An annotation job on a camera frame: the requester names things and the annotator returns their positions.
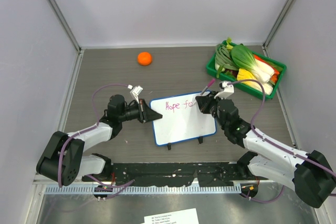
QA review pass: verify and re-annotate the yellow white napa cabbage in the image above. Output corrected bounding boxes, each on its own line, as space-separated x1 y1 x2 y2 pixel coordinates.
237 68 273 95

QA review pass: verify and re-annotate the white printed paper sheet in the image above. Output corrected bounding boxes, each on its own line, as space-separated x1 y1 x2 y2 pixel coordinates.
144 208 199 224

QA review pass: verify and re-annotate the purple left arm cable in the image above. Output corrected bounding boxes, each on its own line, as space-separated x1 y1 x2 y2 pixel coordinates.
56 84 136 200

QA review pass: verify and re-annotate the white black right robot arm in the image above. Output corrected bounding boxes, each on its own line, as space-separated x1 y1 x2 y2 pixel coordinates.
196 91 335 208

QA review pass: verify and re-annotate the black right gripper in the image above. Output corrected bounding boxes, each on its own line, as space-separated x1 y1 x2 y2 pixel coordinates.
197 90 228 130

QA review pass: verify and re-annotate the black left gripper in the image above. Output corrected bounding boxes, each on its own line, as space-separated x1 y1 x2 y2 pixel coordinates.
118 99 161 123

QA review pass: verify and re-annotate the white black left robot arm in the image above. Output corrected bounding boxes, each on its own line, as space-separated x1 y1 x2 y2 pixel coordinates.
36 94 163 187

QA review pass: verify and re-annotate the blue framed whiteboard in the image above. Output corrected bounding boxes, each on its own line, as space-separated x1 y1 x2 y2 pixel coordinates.
149 92 217 146

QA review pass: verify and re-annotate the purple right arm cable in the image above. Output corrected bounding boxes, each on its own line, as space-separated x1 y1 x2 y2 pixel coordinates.
228 79 336 205

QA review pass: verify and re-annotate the green bok choy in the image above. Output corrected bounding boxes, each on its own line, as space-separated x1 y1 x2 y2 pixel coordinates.
231 45 271 83

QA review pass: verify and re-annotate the white magenta marker pen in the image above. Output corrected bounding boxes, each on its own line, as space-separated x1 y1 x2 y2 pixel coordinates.
200 78 216 95

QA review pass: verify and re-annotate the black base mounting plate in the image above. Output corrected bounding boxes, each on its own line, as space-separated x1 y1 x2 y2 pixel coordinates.
95 162 257 187

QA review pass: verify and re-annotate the slotted cable duct rail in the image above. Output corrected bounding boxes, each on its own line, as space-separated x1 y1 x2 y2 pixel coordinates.
45 184 241 195

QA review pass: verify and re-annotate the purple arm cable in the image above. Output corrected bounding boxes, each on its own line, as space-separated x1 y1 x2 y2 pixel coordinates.
228 79 336 205
56 84 136 200

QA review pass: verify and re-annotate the red orange pepper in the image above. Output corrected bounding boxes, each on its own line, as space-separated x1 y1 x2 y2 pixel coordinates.
254 55 283 86

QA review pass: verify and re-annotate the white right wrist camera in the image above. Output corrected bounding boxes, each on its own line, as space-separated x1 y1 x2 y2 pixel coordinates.
214 81 234 99

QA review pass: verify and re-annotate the green long beans bundle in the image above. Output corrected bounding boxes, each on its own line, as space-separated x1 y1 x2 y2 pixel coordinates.
215 44 239 78

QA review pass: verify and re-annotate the orange tangerine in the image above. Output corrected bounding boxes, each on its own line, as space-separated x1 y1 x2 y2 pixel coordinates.
137 52 153 66

